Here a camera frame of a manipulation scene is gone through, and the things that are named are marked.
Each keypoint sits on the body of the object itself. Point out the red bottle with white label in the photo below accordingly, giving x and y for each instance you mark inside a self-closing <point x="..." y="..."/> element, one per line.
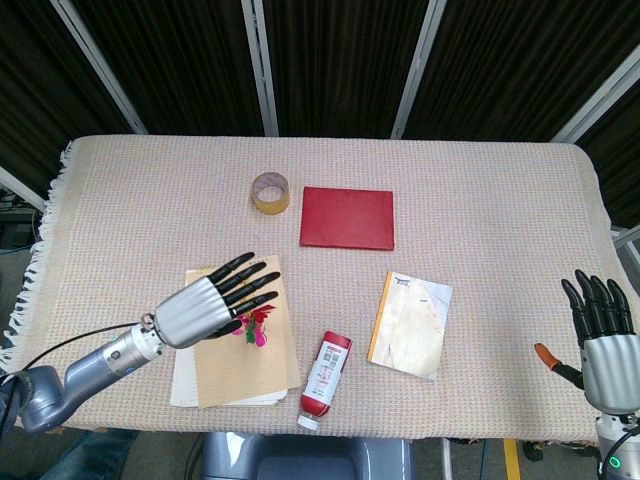
<point x="325" y="372"/>

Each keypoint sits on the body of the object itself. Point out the notebook with torn cream cover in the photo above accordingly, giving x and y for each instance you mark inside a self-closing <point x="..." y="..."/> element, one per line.
<point x="410" y="330"/>

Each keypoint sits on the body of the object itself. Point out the colourful feather shuttlecock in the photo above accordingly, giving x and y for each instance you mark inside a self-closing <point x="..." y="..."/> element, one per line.
<point x="260" y="340"/>

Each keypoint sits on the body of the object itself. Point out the beige woven tablecloth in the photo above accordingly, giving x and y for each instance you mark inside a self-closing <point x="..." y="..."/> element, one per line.
<point x="450" y="210"/>

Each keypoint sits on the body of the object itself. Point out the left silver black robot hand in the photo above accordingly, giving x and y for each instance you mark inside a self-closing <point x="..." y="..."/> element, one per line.
<point x="195" y="315"/>

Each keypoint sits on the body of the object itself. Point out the tan paper notepad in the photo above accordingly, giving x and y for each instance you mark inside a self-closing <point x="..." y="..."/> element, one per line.
<point x="250" y="372"/>

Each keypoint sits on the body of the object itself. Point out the yellow clear tape roll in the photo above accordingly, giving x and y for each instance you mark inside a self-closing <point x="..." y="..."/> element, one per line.
<point x="270" y="208"/>

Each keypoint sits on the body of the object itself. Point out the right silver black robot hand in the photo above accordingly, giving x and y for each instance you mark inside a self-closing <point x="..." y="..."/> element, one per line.
<point x="610" y="365"/>

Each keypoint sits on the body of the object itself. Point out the grey robot torso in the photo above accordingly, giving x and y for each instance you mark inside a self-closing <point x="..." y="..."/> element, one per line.
<point x="305" y="457"/>

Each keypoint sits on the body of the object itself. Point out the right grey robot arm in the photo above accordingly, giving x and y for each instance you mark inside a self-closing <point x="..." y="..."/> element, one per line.
<point x="614" y="442"/>

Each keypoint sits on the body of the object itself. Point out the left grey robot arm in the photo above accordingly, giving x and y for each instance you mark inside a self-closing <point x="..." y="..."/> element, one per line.
<point x="100" y="357"/>

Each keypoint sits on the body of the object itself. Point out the red hardcover book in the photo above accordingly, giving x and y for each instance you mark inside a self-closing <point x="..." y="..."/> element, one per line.
<point x="347" y="217"/>

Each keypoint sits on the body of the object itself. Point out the dark ribbed screen panel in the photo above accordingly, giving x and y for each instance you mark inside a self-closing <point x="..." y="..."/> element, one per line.
<point x="525" y="50"/>
<point x="340" y="60"/>
<point x="40" y="75"/>
<point x="175" y="60"/>

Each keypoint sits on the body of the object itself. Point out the white screen frame post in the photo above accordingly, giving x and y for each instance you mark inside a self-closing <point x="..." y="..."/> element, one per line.
<point x="260" y="67"/>
<point x="419" y="70"/>
<point x="100" y="67"/>
<point x="600" y="102"/>
<point x="20" y="187"/>

